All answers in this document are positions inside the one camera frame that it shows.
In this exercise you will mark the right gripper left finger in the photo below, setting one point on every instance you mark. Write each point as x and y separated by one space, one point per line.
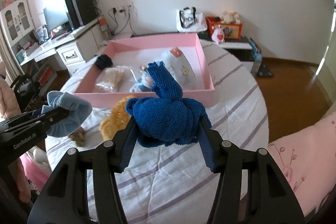
64 198

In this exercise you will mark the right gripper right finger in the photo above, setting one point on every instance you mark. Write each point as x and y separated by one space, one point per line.
270 197

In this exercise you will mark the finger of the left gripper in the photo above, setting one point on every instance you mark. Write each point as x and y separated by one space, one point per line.
34 118

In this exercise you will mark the light blue fleece hat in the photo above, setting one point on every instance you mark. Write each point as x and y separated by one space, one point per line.
79 108

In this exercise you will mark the beige stocking bundle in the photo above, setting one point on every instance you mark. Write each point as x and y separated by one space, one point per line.
78 137

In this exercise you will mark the yellow crocheted toy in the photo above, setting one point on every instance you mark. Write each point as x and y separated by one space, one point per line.
116 121

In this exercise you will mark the dark navy scrunchie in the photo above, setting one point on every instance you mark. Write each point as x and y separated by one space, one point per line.
103 61

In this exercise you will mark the bag of cotton swabs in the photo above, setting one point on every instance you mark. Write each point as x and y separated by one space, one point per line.
111 79

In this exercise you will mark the pink shallow box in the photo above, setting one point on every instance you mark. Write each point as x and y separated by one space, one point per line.
123 54

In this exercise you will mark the clear bag with hairband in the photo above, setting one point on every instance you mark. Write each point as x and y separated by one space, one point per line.
138 72

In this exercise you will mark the royal blue knitted item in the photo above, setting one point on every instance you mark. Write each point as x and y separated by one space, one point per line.
169 118

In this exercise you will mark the cartoon print baby cloth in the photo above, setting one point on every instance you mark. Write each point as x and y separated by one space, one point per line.
179 67

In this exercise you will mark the black office chair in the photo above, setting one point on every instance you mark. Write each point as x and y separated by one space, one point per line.
25 89

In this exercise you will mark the pink bedding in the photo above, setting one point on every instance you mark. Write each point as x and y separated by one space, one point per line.
307 160

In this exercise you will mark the stack of books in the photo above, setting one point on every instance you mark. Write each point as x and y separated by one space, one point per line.
24 53

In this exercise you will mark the white desk with drawers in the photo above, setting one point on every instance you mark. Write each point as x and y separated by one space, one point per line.
74 49

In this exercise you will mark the computer monitor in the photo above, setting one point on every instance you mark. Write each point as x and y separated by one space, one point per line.
56 18

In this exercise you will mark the white glass door cabinet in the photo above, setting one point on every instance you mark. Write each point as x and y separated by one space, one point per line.
16 21

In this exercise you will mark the black computer tower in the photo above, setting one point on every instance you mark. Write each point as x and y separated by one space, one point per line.
80 12

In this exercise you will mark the small doll on cabinet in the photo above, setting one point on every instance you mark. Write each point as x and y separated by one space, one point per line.
8 2

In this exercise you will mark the blue packages beside stand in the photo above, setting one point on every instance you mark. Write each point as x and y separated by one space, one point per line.
256 56

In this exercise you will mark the low black white tv stand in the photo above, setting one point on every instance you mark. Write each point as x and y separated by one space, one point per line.
231 48

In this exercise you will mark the pink plush toy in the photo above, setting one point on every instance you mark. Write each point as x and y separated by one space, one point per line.
218 35

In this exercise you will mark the red toy storage box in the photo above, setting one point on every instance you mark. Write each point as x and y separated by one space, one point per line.
231 30

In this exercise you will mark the white tote bag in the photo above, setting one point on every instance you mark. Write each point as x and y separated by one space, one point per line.
189 20

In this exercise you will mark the white plush sheep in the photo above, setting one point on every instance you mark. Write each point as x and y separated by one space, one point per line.
231 17

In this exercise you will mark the wall power sockets with cables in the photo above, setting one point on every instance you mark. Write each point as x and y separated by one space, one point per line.
122 19

